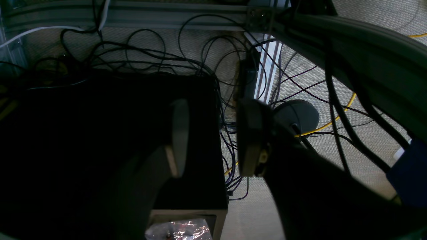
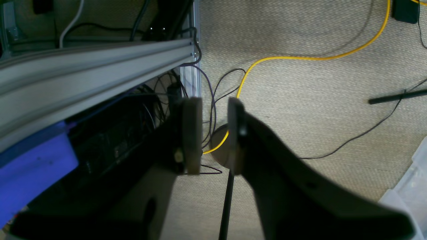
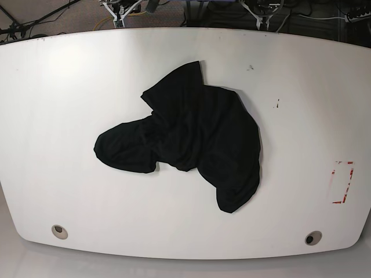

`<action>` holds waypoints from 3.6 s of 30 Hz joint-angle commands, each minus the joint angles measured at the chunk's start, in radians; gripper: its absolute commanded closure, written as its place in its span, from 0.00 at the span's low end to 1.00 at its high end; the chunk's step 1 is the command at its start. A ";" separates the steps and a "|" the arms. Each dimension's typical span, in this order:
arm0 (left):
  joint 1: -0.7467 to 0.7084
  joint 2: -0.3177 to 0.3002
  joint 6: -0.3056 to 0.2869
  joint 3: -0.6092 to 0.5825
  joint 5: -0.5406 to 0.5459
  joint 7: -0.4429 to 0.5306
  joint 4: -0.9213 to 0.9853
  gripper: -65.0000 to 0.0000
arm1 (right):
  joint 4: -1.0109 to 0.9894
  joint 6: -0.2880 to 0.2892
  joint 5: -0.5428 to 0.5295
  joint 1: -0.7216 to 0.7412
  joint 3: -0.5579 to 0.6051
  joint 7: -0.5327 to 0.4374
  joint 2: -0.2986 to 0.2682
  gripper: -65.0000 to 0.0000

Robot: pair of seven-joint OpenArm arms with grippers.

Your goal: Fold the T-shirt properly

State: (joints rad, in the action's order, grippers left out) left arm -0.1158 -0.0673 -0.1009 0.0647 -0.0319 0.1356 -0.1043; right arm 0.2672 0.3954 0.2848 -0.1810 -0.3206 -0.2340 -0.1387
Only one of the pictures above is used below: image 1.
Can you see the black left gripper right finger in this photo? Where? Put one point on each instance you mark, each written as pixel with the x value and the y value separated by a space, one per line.
pixel 316 200

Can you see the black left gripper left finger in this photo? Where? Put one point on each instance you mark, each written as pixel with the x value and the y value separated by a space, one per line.
pixel 138 183

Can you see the crinkled plastic bag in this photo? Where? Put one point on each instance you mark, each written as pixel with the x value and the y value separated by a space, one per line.
pixel 194 229

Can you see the grey round caster base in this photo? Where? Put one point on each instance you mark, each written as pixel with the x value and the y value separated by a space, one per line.
pixel 299 116

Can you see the black box under table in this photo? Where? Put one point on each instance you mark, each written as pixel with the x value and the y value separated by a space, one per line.
pixel 63 142

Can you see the black power strip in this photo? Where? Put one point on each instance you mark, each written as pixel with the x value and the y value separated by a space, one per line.
pixel 248 73

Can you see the grey aluminium frame rail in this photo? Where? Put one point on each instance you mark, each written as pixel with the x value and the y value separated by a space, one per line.
pixel 385 69

